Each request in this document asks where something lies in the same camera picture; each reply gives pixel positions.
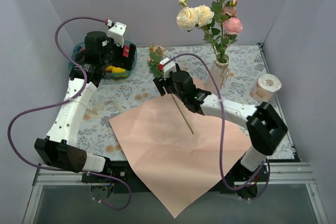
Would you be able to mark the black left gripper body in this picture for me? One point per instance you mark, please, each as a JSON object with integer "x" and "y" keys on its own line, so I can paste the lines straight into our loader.
{"x": 122, "y": 54}

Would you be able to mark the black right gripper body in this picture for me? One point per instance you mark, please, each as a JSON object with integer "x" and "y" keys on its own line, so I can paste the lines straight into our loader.
{"x": 163, "y": 84}

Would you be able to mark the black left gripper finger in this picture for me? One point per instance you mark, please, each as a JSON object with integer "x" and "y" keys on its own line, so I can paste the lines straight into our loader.
{"x": 118, "y": 57}
{"x": 131, "y": 57}

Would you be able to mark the peach bud flower stem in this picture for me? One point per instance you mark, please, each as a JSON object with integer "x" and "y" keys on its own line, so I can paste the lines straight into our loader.
{"x": 155, "y": 57}

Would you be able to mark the beige printed ribbon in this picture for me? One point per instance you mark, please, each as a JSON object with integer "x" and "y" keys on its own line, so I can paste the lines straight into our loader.
{"x": 94, "y": 112}

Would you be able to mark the pink wrapping paper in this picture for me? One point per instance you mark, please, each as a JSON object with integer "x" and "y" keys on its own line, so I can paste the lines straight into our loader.
{"x": 177, "y": 154}

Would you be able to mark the pink rose flower stem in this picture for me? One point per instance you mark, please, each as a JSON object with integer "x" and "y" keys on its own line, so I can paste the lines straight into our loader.
{"x": 231, "y": 27}

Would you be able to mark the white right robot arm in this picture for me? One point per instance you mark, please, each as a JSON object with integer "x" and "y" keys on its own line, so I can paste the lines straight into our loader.
{"x": 265, "y": 127}

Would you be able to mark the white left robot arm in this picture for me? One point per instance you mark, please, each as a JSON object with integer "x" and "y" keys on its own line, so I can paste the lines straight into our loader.
{"x": 58, "y": 148}

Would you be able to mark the white ribbed ceramic vase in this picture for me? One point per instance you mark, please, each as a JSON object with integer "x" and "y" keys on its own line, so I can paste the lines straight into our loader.
{"x": 220, "y": 73}

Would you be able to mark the red dragon fruit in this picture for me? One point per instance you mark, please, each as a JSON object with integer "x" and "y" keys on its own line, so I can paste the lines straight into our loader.
{"x": 126, "y": 51}

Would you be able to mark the yellow lemon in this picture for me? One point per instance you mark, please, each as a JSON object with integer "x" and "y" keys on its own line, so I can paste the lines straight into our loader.
{"x": 115, "y": 70}

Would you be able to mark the teal plastic fruit basket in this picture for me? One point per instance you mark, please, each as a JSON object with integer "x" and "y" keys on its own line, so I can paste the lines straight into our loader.
{"x": 81, "y": 46}

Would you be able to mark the floral patterned table mat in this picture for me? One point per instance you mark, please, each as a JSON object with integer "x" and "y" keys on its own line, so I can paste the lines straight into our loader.
{"x": 246, "y": 65}

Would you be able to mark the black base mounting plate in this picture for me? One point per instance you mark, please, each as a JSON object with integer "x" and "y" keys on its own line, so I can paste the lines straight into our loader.
{"x": 123, "y": 171}

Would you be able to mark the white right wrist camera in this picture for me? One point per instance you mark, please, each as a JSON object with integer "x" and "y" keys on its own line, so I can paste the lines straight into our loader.
{"x": 166, "y": 68}

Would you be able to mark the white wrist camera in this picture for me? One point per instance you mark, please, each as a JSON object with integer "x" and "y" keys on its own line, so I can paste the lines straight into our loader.
{"x": 166, "y": 68}
{"x": 116, "y": 33}

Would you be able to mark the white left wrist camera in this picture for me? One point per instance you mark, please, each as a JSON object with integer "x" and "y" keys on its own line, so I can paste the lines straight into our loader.
{"x": 116, "y": 33}

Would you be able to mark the aluminium frame rail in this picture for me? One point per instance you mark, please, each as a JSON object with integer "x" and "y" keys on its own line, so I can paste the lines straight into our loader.
{"x": 281, "y": 173}

